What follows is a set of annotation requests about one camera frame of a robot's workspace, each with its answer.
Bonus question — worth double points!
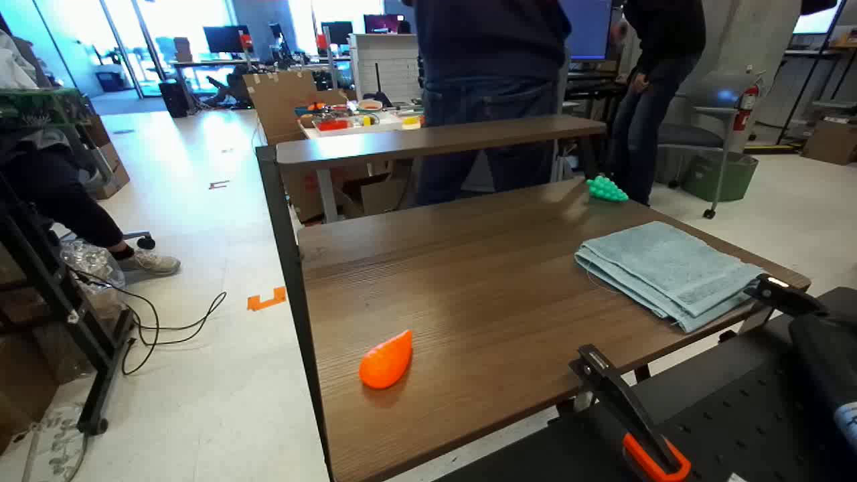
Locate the red fire extinguisher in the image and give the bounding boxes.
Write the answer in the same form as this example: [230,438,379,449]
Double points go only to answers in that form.
[731,75,763,133]

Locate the orange floor tape mark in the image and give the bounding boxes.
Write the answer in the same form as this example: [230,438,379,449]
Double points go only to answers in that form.
[243,283,289,312]

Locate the light blue towel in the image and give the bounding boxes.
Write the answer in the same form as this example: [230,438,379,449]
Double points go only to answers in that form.
[573,220,768,333]

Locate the large blue screen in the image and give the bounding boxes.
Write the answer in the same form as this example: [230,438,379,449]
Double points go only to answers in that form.
[559,0,616,63]

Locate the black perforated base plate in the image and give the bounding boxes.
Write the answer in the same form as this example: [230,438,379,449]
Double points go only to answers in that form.
[438,285,857,482]

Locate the upright cardboard sheet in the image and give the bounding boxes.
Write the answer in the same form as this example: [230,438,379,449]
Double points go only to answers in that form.
[242,67,350,143]

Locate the green bin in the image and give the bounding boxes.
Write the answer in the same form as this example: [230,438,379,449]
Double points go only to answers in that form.
[680,149,760,204]

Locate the cardboard box under side table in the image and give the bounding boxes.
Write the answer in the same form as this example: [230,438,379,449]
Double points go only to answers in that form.
[284,163,419,224]

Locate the black floor cable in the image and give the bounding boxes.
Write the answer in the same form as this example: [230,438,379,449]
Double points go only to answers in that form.
[84,265,230,378]

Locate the white tray of colourful toys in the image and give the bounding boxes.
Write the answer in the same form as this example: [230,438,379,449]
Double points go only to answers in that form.
[294,95,425,138]

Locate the brown cardboard box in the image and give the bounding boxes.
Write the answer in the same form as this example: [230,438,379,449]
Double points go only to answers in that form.
[802,118,857,165]

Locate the orange plastic toy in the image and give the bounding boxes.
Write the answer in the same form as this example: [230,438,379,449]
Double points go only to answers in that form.
[356,327,416,392]

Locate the standing person in jeans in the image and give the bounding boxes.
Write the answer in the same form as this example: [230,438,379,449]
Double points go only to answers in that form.
[409,0,573,208]

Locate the black metal stand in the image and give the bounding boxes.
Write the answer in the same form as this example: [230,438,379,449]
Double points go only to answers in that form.
[0,170,136,438]

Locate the black computer monitor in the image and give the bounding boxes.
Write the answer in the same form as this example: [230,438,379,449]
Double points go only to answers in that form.
[202,24,251,55]

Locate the white cabinet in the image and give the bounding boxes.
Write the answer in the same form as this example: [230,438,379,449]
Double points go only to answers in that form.
[350,32,423,101]

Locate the seated person black trousers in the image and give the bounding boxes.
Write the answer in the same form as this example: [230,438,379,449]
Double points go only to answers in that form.
[0,9,183,277]

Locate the long wooden side table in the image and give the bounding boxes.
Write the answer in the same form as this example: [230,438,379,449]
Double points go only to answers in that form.
[273,113,610,224]

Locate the green toy grape bunch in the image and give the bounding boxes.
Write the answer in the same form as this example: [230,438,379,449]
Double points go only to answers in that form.
[585,170,632,206]

